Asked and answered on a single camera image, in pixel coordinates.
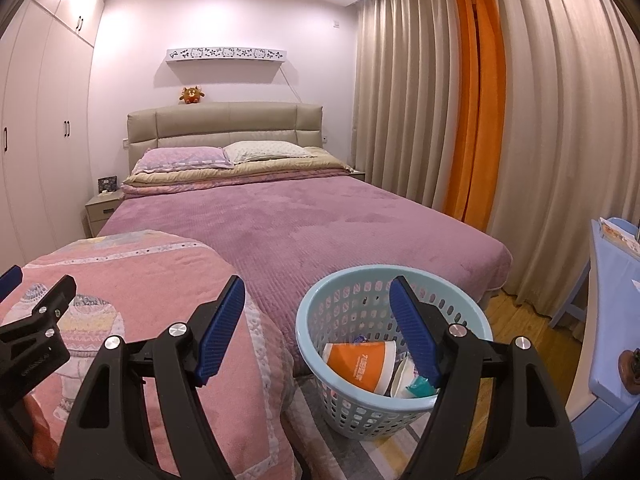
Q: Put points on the white decorative wall shelf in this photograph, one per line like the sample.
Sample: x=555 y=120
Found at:
x=225 y=53

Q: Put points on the grey bedside table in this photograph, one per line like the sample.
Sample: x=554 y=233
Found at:
x=100 y=208

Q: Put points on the small picture frame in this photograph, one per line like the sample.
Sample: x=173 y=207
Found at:
x=108 y=184

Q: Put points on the orange plush toy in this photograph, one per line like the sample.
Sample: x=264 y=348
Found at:
x=191 y=95

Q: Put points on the teal and red packet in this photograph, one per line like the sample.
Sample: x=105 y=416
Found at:
x=420 y=387

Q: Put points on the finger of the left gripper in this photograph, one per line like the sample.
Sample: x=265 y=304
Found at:
x=10 y=280
x=48 y=305

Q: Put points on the white wardrobe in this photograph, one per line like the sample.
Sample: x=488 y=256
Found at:
x=46 y=57

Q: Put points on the blue desk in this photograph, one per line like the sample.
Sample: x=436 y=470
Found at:
x=606 y=298

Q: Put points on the orange and white paper cup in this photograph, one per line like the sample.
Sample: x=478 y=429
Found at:
x=366 y=365

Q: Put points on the folded beige blanket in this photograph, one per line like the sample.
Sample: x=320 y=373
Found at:
x=321 y=164

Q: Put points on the beige curtain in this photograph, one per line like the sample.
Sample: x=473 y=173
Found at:
x=570 y=144

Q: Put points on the orange curtain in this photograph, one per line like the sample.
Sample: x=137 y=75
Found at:
x=481 y=111

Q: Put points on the bed with purple cover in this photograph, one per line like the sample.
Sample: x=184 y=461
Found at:
x=284 y=236

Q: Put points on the white dotted pillow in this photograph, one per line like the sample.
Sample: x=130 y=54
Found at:
x=254 y=151

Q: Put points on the purple pillow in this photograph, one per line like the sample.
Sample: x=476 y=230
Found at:
x=158 y=160

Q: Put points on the beige padded headboard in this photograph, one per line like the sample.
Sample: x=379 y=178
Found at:
x=219 y=124

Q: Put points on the red and white paper cup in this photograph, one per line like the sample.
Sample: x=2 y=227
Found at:
x=404 y=377

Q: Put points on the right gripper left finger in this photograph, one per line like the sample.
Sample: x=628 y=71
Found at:
x=108 y=435

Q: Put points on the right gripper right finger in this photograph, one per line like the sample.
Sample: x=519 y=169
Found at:
x=527 y=435

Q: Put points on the light blue plastic basket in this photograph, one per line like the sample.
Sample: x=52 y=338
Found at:
x=355 y=303

